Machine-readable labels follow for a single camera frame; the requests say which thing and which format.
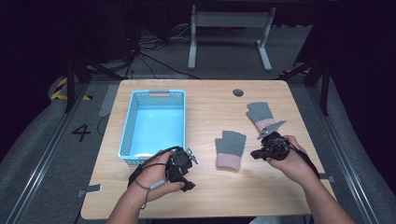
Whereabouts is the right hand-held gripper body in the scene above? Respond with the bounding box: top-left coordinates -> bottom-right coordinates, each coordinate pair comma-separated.
256,119 -> 290,161

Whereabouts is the bundle of black floor cables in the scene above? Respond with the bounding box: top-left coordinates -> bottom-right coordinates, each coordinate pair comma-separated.
124,24 -> 201,80

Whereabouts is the grey pink-cuffed fingerless glove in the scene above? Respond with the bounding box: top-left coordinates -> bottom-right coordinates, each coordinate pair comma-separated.
214,130 -> 248,172
246,101 -> 276,133

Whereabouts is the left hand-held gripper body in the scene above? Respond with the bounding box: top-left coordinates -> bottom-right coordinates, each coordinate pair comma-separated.
165,147 -> 200,184

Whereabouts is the person's right hand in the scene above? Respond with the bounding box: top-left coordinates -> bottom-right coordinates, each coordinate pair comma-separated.
265,134 -> 316,188

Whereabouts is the light blue plastic basket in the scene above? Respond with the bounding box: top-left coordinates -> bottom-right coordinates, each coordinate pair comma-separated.
118,89 -> 187,165

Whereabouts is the yellow black hazard tape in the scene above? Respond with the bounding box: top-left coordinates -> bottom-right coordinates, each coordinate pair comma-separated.
50,77 -> 93,102

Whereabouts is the white metal stand frame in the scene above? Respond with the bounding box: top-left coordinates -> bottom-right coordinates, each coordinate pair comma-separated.
187,4 -> 277,72

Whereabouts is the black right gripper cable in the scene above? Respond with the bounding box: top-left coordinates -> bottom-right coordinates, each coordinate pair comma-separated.
288,141 -> 321,180

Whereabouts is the black metal stand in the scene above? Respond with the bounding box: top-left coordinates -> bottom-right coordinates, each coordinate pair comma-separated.
278,55 -> 332,117
64,52 -> 125,114

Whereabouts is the metal floor rail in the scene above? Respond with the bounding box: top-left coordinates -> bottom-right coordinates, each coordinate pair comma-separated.
306,83 -> 381,224
5,83 -> 92,224

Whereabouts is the grey wrist strap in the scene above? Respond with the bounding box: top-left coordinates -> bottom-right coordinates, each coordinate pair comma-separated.
134,178 -> 168,210

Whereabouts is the thin black floor cable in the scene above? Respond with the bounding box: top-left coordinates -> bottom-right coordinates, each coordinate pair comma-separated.
96,113 -> 112,137

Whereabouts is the metal table bracket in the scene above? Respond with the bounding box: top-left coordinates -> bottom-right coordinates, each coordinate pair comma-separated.
318,173 -> 336,183
76,184 -> 104,199

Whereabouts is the person's left hand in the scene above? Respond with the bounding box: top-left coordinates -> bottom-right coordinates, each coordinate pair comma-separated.
133,151 -> 186,203

